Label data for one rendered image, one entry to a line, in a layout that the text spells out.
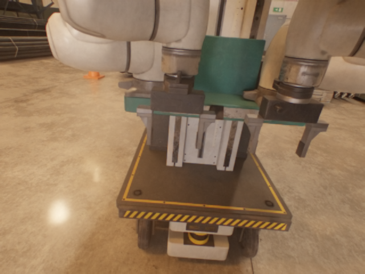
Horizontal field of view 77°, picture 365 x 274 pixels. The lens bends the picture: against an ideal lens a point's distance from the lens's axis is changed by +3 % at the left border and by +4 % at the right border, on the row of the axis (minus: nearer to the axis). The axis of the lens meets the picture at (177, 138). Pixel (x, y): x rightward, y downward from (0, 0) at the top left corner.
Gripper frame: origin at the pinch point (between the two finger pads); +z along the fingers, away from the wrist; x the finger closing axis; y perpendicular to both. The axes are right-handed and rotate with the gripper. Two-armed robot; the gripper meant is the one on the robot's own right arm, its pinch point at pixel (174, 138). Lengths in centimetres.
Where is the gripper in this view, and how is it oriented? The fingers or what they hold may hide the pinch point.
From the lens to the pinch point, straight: 60.9
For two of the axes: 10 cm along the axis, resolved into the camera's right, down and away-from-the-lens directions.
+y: 0.2, -4.3, 9.0
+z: -0.8, 9.0, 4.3
